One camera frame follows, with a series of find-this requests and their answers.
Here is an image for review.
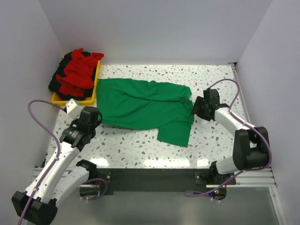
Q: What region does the aluminium front rail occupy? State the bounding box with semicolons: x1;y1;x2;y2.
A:
206;167;278;188

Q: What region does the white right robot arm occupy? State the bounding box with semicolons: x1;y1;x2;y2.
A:
191;89;271;184

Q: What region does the black t shirt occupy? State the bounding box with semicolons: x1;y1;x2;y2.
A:
48;50;100;102

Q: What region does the aluminium right side rail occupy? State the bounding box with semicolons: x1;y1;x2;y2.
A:
229;62;251;122

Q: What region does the green t shirt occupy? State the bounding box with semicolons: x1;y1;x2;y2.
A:
97;78;194;147

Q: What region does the aluminium rail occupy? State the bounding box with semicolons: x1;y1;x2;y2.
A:
206;167;278;188
229;62;251;122

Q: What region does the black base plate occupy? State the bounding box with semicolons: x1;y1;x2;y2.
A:
80;168;233;197

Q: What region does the red t shirt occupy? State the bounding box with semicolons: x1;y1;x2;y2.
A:
55;48;105;97

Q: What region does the yellow plastic bin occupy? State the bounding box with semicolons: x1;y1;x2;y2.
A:
51;60;101;106

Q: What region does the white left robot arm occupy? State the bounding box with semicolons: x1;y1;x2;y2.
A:
12;106;102;225

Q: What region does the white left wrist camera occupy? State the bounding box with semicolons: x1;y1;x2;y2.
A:
65;98;83;119

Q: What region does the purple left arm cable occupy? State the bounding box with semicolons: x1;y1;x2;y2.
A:
17;99;67;225

